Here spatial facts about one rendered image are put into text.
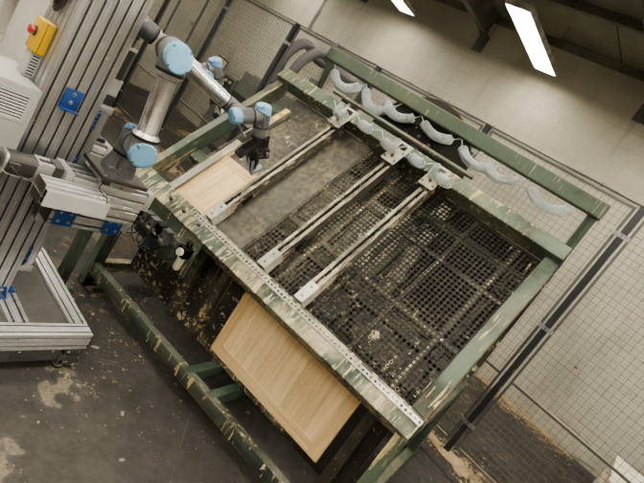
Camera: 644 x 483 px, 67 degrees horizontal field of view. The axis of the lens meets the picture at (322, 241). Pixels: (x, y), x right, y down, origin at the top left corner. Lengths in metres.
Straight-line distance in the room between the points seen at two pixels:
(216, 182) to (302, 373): 1.24
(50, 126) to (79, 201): 0.36
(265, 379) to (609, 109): 5.81
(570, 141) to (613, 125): 0.51
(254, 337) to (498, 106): 5.71
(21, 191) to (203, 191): 1.01
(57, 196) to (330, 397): 1.58
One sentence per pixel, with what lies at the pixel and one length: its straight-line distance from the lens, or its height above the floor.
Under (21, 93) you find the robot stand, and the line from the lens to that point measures 2.24.
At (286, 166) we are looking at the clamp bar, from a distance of 3.00.
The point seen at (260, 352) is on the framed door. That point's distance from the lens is 2.84.
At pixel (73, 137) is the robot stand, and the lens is 2.42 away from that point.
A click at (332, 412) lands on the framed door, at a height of 0.52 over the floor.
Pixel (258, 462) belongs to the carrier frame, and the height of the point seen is 0.15.
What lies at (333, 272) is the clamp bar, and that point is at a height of 1.11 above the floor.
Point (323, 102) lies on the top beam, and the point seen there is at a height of 1.81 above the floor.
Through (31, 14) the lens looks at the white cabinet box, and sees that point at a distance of 6.35.
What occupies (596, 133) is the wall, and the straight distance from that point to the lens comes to 7.29.
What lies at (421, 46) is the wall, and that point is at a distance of 8.64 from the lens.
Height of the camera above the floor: 1.75
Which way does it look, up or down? 12 degrees down
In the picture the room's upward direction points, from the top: 34 degrees clockwise
